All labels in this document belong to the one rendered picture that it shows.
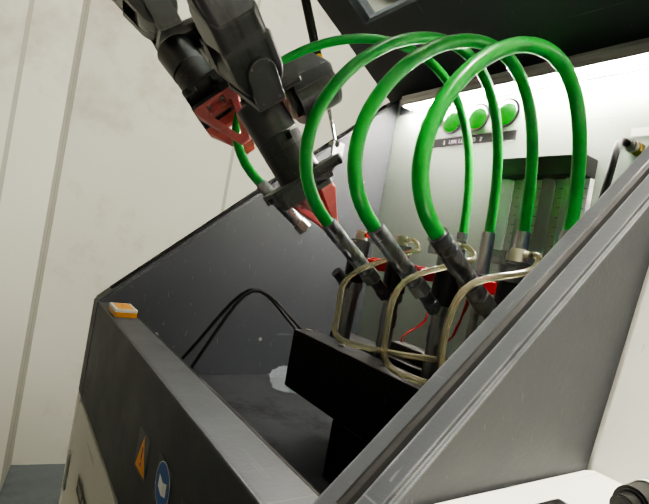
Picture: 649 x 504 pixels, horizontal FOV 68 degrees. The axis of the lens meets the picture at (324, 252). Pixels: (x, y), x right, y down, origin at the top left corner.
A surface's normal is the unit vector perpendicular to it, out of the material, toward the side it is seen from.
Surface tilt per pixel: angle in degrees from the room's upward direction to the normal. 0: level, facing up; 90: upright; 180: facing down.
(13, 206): 90
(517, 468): 90
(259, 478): 0
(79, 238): 90
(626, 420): 76
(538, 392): 90
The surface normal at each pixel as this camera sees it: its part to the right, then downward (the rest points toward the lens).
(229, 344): 0.55, 0.11
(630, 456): -0.75, -0.37
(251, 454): 0.18, -0.98
